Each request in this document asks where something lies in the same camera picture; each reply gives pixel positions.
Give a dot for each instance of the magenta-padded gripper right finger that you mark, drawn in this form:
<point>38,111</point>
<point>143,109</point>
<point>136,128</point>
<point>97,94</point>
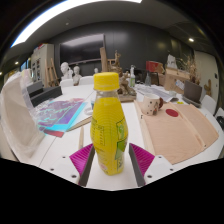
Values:
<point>145,160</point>

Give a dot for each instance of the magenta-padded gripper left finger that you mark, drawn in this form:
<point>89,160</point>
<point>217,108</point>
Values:
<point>78,160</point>

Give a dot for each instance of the yellow drink bottle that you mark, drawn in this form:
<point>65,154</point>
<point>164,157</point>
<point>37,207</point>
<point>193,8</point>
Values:
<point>106,126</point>

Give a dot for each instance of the thin wooden stick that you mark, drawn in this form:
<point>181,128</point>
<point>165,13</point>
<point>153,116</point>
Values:
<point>81,138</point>

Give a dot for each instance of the wooden folding fan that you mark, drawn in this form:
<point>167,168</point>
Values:
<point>80,124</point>

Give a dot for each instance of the light wooden drawing board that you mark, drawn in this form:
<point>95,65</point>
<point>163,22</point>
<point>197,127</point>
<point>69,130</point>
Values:
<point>173,136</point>

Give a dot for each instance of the purple and teal print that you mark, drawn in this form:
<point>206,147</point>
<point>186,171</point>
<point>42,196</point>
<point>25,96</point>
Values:
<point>60,115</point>

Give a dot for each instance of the flat round red coaster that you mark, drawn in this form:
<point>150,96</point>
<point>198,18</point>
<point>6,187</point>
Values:
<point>172,112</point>

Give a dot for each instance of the cream mug with dark dots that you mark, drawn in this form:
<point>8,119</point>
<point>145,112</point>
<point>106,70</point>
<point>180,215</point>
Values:
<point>150,105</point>

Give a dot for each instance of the yellow marker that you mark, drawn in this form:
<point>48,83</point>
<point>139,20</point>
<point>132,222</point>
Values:
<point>180,102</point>

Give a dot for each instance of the black box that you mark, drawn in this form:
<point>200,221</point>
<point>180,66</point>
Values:
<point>45,95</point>

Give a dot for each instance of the white chair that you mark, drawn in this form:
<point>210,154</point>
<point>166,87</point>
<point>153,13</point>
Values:
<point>66,83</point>
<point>208,104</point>
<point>86,80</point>

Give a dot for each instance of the white spray bottle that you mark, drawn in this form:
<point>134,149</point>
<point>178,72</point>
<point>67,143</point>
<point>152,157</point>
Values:
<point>132,78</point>

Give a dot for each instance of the cardboard box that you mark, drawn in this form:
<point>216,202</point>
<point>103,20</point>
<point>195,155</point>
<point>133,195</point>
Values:
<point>171,80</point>

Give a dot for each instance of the white plaster bust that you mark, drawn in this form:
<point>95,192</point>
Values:
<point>77,75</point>
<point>65,70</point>

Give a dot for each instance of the wooden easel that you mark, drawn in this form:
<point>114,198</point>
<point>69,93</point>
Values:
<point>51,75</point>

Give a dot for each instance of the red box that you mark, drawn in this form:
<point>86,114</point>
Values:
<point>153,66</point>

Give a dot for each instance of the wooden figure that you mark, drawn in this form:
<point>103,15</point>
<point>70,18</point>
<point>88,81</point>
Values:
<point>207,88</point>

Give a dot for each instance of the white plaster figure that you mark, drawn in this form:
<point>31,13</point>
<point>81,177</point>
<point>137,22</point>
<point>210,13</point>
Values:
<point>171,62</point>

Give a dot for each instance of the white cabinet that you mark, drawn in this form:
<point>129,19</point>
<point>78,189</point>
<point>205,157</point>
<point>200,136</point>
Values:
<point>41,58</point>

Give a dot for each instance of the round ceiling spotlight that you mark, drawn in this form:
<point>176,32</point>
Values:
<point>191,39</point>

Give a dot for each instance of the long ceiling light strip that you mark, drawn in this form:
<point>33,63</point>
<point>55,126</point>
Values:
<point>50,15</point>

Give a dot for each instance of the dark wall screen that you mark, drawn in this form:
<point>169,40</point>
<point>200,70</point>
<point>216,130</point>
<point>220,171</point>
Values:
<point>81,48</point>

